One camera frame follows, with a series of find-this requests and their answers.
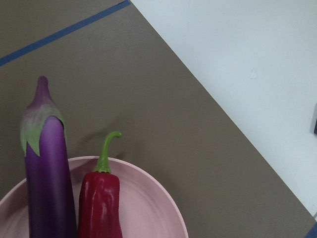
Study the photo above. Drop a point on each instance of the red chili pepper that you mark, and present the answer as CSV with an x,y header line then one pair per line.
x,y
99,199

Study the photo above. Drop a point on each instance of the purple eggplant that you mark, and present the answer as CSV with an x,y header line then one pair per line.
x,y
50,194

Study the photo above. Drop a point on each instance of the pink plate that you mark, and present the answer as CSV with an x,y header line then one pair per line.
x,y
146,210

